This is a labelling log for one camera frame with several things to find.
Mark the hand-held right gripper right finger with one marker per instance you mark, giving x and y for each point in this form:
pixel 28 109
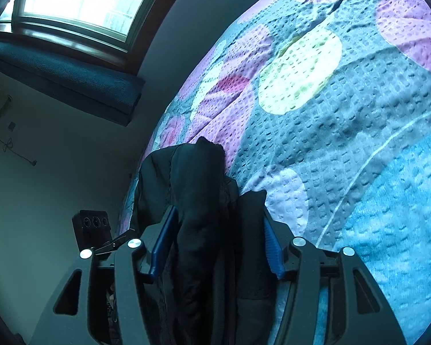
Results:
pixel 273 249

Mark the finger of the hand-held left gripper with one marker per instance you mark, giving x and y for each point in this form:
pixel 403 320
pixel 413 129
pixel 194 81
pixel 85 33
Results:
pixel 111 243

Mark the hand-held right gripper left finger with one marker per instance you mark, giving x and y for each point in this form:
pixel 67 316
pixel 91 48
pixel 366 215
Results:
pixel 161 244

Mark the black zip jacket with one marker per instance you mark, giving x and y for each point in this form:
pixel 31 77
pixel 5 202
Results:
pixel 201 240

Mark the dotted colourful bedspread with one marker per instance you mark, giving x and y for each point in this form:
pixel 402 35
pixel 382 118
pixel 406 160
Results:
pixel 344 133

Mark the dark blue window cushion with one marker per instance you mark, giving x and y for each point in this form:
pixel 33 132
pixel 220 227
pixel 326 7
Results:
pixel 75 79

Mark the wooden framed window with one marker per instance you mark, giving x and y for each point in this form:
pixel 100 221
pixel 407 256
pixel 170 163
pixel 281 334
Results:
pixel 86 0

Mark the small wall switch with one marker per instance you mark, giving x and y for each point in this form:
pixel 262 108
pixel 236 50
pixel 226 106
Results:
pixel 12 125

